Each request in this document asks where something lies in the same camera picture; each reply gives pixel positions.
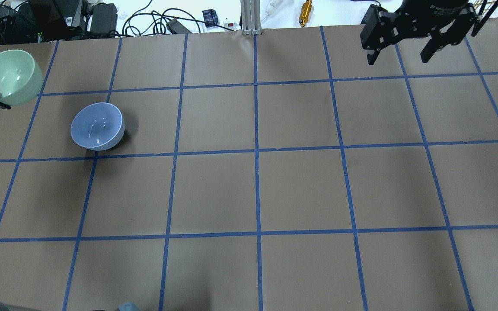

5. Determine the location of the black power adapter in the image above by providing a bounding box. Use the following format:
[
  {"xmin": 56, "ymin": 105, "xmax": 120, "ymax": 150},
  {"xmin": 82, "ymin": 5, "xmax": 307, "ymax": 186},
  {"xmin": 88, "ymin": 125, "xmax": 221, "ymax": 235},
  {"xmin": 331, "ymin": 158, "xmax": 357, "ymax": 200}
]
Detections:
[{"xmin": 166, "ymin": 19, "xmax": 192, "ymax": 34}]

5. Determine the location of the gold metal tool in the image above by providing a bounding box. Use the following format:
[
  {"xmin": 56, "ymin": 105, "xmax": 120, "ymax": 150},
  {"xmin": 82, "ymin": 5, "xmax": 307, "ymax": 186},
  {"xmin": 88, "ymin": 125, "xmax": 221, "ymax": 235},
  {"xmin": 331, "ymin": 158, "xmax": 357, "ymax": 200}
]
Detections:
[{"xmin": 298, "ymin": 0, "xmax": 312, "ymax": 28}]

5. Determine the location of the blue bowl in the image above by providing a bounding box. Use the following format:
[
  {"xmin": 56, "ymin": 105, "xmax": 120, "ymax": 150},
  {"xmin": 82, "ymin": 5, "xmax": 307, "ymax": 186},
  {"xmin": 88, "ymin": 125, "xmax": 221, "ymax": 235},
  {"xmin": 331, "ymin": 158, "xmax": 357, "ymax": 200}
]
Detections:
[{"xmin": 70, "ymin": 102, "xmax": 126, "ymax": 151}]

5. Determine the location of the green bowl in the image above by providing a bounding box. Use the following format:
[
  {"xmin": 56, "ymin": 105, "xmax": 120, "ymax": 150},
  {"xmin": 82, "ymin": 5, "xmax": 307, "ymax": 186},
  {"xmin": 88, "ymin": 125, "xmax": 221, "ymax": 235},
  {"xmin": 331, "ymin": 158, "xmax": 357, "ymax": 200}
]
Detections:
[{"xmin": 0, "ymin": 50, "xmax": 44, "ymax": 107}]

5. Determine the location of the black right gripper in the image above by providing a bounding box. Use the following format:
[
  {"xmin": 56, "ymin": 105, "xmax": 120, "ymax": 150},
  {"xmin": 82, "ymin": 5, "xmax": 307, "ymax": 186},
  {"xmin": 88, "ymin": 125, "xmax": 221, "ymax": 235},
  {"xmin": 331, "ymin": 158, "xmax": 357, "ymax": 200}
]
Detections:
[{"xmin": 360, "ymin": 0, "xmax": 479, "ymax": 66}]

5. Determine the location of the aluminium frame post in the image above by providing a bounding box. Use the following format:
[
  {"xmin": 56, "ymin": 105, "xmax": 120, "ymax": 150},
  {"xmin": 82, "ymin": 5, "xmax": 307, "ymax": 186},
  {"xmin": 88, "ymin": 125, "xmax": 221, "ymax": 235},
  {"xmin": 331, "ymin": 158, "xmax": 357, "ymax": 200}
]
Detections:
[{"xmin": 240, "ymin": 0, "xmax": 262, "ymax": 36}]

